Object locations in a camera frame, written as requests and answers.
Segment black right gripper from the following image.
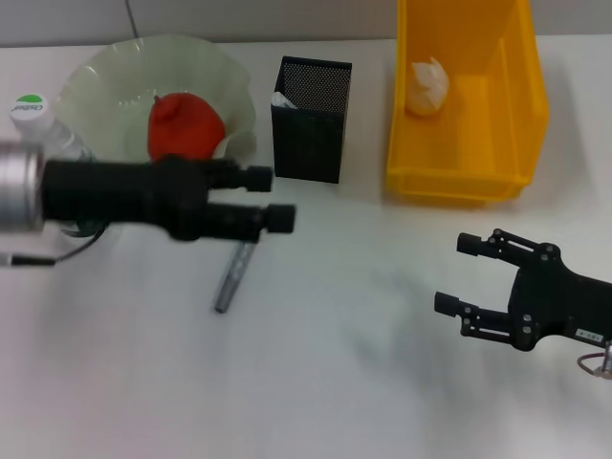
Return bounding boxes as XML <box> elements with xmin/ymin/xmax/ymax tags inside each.
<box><xmin>433</xmin><ymin>228</ymin><xmax>612</xmax><ymax>354</ymax></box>

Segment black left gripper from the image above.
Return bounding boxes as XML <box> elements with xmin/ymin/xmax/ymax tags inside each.
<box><xmin>40</xmin><ymin>155</ymin><xmax>274</xmax><ymax>244</ymax></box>

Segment grey pen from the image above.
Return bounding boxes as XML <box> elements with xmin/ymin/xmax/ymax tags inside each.
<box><xmin>213</xmin><ymin>238</ymin><xmax>257</xmax><ymax>316</ymax></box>

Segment red pear-shaped fruit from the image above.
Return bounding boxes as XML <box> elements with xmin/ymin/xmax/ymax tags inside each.
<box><xmin>146</xmin><ymin>93</ymin><xmax>227</xmax><ymax>164</ymax></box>

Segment white paper ball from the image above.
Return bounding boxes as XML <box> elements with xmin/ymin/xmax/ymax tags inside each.
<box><xmin>404</xmin><ymin>55</ymin><xmax>451</xmax><ymax>118</ymax></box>

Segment clear green-label water bottle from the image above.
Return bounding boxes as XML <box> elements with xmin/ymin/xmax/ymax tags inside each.
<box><xmin>8</xmin><ymin>94</ymin><xmax>104</xmax><ymax>239</ymax></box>

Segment black mesh pen holder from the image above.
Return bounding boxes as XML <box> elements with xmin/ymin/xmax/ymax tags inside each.
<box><xmin>270</xmin><ymin>55</ymin><xmax>355</xmax><ymax>186</ymax></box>

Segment pale green wavy glass plate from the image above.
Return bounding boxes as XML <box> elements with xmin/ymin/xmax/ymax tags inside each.
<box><xmin>55</xmin><ymin>33</ymin><xmax>259</xmax><ymax>166</ymax></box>

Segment yellow plastic bin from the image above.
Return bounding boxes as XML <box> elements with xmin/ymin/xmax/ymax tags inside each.
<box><xmin>382</xmin><ymin>0</ymin><xmax>550</xmax><ymax>209</ymax></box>

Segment right gripper cable with plugs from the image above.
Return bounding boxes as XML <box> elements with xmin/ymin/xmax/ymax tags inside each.
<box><xmin>576</xmin><ymin>341</ymin><xmax>612</xmax><ymax>382</ymax></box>

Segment gripper cable with plugs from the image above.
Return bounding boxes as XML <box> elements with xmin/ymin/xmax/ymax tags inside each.
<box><xmin>0</xmin><ymin>224</ymin><xmax>106</xmax><ymax>270</ymax></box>
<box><xmin>576</xmin><ymin>341</ymin><xmax>612</xmax><ymax>382</ymax></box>

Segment left gripper cable with plugs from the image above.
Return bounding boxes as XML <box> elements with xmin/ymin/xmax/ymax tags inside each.
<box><xmin>0</xmin><ymin>224</ymin><xmax>106</xmax><ymax>270</ymax></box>

